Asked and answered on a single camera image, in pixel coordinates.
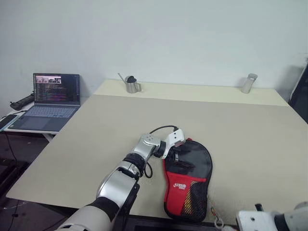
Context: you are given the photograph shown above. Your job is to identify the grey open laptop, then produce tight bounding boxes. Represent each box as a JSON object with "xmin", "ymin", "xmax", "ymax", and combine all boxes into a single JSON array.
[{"xmin": 17, "ymin": 72, "xmax": 81, "ymax": 133}]

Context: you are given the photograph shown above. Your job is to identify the steel pitcher with handle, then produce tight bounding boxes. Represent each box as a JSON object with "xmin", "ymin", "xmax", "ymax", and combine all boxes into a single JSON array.
[{"xmin": 125, "ymin": 80, "xmax": 143, "ymax": 94}]

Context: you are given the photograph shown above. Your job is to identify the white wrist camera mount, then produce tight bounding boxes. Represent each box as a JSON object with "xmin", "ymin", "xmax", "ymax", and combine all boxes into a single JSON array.
[
  {"xmin": 161, "ymin": 129, "xmax": 186, "ymax": 160},
  {"xmin": 235, "ymin": 208, "xmax": 278, "ymax": 231}
]

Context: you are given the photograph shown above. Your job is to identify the black and red paddle case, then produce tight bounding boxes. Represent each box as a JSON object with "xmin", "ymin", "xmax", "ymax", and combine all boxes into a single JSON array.
[{"xmin": 162, "ymin": 137, "xmax": 214, "ymax": 221}]

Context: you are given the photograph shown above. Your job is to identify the black elongated device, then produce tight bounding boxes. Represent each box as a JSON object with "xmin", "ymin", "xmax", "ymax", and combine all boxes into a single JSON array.
[{"xmin": 9, "ymin": 94, "xmax": 35, "ymax": 111}]

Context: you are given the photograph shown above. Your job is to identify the steel cylinder tumbler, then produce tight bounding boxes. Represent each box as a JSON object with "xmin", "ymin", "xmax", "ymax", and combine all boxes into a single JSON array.
[{"xmin": 240, "ymin": 73, "xmax": 259, "ymax": 94}]

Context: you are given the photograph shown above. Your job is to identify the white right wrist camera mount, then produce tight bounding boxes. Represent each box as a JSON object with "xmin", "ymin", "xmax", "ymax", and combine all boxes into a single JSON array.
[{"xmin": 235, "ymin": 208, "xmax": 278, "ymax": 231}]

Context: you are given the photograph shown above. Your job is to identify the black smartphone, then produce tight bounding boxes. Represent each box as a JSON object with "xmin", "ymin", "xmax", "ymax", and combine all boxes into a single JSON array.
[{"xmin": 0, "ymin": 114, "xmax": 19, "ymax": 131}]

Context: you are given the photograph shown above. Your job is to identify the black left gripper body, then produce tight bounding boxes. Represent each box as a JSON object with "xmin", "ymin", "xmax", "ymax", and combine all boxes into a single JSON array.
[{"xmin": 169, "ymin": 148, "xmax": 184, "ymax": 162}]

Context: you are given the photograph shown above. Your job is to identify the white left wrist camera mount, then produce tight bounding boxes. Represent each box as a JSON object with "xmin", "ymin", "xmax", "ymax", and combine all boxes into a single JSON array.
[{"xmin": 161, "ymin": 129, "xmax": 186, "ymax": 160}]

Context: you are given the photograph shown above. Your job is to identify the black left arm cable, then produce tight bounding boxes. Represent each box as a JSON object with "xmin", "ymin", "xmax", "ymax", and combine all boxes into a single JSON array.
[{"xmin": 143, "ymin": 125, "xmax": 179, "ymax": 179}]

